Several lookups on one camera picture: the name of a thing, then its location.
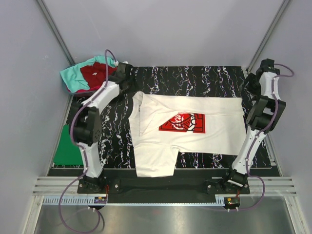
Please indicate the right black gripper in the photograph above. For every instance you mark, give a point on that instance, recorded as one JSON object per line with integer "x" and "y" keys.
{"x": 255, "y": 92}

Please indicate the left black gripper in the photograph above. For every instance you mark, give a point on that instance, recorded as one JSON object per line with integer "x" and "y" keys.
{"x": 131, "y": 79}

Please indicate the white printed t-shirt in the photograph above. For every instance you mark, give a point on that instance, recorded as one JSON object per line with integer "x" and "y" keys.
{"x": 163, "y": 126}

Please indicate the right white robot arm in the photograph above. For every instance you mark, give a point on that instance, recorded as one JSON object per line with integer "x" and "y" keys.
{"x": 262, "y": 119}

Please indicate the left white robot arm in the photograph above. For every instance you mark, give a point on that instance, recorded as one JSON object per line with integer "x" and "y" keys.
{"x": 86, "y": 129}

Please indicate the red t-shirt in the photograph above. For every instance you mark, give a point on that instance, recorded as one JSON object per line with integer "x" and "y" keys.
{"x": 95, "y": 74}

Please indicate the pink garment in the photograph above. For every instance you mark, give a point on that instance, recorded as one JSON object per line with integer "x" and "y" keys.
{"x": 84, "y": 90}

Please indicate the dark laundry basket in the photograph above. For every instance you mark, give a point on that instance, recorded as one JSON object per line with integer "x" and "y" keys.
{"x": 79, "y": 95}

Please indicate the teal t-shirt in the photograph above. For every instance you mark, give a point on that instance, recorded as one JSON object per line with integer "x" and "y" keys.
{"x": 73, "y": 78}

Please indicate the black marble table mat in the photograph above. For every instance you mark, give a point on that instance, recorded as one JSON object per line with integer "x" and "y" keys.
{"x": 115, "y": 146}

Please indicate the folded green t-shirt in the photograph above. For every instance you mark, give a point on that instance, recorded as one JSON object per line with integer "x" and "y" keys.
{"x": 67, "y": 153}

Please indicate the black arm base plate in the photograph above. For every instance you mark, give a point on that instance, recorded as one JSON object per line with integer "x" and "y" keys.
{"x": 184, "y": 186}

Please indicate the aluminium frame rail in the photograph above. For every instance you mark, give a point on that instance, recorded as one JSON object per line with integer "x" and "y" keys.
{"x": 52, "y": 185}

